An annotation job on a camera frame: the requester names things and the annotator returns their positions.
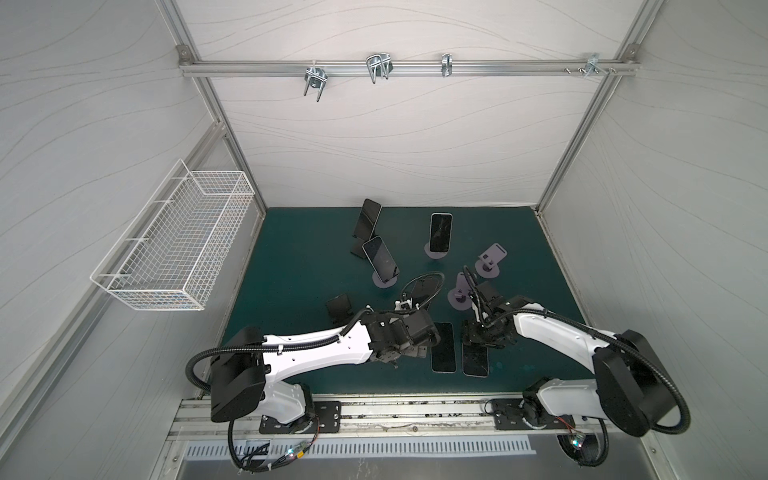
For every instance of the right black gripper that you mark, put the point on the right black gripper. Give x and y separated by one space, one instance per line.
475 332

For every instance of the aluminium cross rail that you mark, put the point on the aluminium cross rail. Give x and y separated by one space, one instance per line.
401 68

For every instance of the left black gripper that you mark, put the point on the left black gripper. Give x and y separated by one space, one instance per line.
418 351

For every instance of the purple-edged phone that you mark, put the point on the purple-edged phone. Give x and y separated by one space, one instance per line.
475 361

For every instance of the black stand left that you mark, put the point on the black stand left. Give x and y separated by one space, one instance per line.
339 309

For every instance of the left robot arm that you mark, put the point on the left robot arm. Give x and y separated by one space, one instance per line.
250 373

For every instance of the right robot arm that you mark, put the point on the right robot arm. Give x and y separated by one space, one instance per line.
629 385

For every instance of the slotted cable duct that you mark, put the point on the slotted cable duct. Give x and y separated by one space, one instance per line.
382 447

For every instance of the green table mat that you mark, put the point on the green table mat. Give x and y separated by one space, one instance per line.
302 259

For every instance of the phone on black back stand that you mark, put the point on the phone on black back stand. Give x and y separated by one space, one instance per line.
367 220

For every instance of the teal-edged phone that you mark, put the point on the teal-edged phone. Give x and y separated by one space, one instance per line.
443 356

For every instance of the metal U-bolt clamp left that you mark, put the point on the metal U-bolt clamp left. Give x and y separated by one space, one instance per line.
316 79

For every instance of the white wire basket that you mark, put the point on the white wire basket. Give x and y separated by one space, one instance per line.
170 255

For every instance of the metal u-bolt clamp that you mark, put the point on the metal u-bolt clamp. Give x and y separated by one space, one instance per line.
316 79
379 65

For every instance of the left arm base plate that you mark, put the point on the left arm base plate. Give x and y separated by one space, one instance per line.
324 416

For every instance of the metal bracket right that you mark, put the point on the metal bracket right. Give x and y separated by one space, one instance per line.
591 67

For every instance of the metal clamp small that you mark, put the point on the metal clamp small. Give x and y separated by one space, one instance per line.
446 65

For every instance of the pink-edged phone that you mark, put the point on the pink-edged phone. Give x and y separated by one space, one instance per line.
424 291

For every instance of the metal U-bolt clamp centre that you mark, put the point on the metal U-bolt clamp centre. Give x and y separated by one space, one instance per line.
379 65

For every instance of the purple stand front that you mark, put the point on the purple stand front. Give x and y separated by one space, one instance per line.
487 265

